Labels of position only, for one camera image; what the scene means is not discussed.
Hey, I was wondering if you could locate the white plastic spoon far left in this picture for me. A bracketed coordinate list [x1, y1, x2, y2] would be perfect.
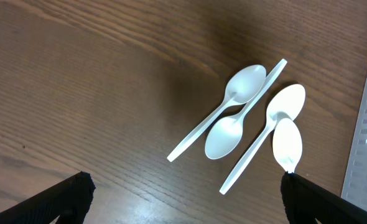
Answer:
[167, 65, 266, 162]

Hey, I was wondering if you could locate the white plastic spoon bowl down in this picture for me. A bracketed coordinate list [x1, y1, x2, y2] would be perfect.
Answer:
[205, 58, 287, 160]

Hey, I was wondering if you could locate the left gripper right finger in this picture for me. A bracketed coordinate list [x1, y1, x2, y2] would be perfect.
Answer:
[281, 172, 367, 224]

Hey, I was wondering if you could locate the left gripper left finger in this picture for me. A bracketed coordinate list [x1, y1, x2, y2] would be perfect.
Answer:
[0, 172, 95, 224]

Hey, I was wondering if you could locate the white plastic spoon near basket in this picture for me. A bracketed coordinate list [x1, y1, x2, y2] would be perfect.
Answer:
[272, 118, 302, 174]

